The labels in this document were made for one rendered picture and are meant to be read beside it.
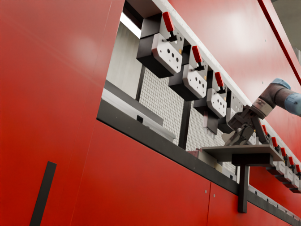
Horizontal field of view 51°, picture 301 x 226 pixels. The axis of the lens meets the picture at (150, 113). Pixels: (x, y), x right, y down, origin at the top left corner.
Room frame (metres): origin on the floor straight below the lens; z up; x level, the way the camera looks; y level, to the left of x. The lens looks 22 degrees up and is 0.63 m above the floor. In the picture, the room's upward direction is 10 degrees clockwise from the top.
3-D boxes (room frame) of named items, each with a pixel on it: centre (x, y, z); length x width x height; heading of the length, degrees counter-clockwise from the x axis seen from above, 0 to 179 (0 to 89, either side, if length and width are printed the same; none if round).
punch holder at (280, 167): (2.02, -0.88, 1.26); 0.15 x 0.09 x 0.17; 141
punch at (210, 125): (1.27, -0.27, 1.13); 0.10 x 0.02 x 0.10; 141
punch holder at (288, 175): (2.18, -1.01, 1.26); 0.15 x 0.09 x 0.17; 141
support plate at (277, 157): (1.18, -0.38, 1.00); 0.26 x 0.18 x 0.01; 51
